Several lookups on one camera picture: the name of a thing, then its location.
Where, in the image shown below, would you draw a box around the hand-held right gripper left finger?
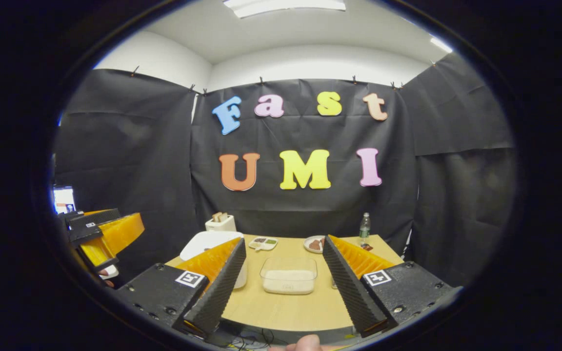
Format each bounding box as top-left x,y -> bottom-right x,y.
115,237 -> 247,338

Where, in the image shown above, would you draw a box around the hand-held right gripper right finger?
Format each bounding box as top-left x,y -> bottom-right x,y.
322,235 -> 460,338

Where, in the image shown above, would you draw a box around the white rice cooker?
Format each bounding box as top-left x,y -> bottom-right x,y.
180,231 -> 249,290

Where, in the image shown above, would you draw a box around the clear container of rice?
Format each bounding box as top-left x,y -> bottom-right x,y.
260,257 -> 319,295

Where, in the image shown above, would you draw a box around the computer monitor screen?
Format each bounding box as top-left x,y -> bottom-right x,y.
52,185 -> 77,215

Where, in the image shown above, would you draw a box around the clear plastic water bottle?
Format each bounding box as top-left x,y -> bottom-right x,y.
359,212 -> 371,246

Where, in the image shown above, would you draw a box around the white round plate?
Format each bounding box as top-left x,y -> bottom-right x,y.
303,235 -> 327,254

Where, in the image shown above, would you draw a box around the white toaster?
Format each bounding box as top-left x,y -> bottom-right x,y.
205,215 -> 237,233

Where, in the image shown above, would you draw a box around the white divided condiment dish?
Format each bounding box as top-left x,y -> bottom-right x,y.
248,236 -> 279,252

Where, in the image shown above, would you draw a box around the black backdrop cloth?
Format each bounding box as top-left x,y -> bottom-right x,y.
54,52 -> 517,289

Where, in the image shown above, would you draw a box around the ceiling light panel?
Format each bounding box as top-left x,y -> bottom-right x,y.
222,0 -> 347,19
430,37 -> 454,55

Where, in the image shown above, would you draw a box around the tangled black cables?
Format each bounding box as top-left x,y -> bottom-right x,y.
226,326 -> 282,350

